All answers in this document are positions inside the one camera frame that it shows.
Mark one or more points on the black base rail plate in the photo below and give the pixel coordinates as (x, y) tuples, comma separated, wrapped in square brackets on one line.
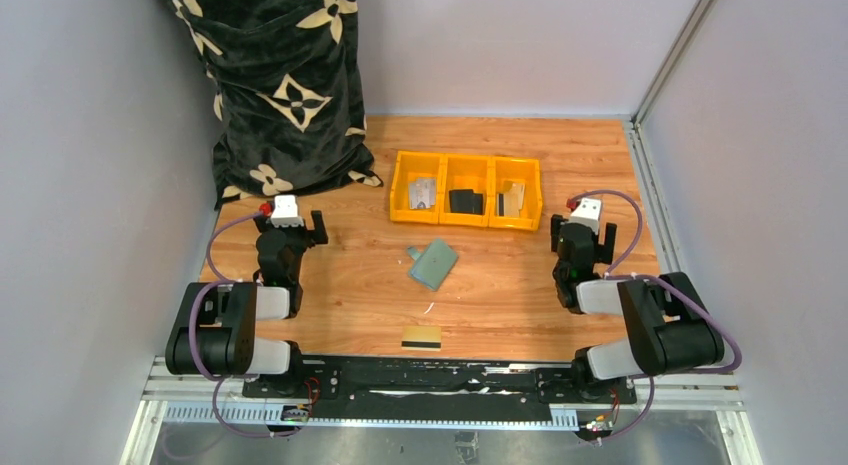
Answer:
[(442, 390)]

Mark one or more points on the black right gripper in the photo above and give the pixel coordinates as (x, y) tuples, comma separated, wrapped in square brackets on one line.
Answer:
[(609, 235)]

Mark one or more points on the tan card in bin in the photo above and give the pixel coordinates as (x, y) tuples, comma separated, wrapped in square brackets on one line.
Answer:
[(517, 187)]

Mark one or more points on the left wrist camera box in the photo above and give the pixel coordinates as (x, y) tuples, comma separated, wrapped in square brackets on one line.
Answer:
[(285, 212)]

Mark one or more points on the left yellow bin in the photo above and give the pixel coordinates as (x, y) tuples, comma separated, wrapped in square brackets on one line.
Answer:
[(410, 166)]

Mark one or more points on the black floral blanket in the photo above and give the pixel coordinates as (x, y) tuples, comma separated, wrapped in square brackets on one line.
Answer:
[(288, 93)]

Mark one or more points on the yellow bin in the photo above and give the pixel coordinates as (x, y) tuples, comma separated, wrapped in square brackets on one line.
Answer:
[(524, 170), (410, 166), (466, 172)]

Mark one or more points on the dark grey card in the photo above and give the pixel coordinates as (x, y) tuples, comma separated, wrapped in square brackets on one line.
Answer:
[(473, 203)]

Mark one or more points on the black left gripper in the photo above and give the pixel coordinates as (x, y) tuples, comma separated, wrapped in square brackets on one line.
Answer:
[(315, 229)]

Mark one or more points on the middle yellow bin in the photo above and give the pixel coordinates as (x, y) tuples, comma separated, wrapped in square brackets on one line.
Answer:
[(466, 172)]

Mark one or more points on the black card in bin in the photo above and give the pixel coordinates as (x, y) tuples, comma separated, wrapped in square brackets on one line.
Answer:
[(462, 201)]

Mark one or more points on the grey card in bin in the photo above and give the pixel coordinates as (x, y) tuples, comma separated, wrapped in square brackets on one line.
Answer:
[(422, 193)]

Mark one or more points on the tan card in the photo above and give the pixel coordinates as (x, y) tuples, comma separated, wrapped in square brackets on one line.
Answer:
[(421, 338), (509, 204), (517, 187)]

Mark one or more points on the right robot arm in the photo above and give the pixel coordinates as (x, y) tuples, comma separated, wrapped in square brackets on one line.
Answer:
[(667, 329)]

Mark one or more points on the aluminium frame rail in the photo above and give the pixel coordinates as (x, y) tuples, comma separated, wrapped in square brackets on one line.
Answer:
[(169, 401)]

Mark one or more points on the right yellow bin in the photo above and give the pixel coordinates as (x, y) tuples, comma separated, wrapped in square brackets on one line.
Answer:
[(524, 170)]

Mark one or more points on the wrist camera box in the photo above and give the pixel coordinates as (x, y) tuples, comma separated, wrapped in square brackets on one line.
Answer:
[(285, 212), (587, 211)]

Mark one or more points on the green card holder wallet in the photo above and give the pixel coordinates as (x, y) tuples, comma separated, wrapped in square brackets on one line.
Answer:
[(432, 264)]

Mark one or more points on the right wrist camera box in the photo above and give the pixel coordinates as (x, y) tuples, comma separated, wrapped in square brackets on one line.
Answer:
[(587, 211)]

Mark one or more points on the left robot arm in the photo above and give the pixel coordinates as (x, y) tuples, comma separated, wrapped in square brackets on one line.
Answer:
[(214, 333)]

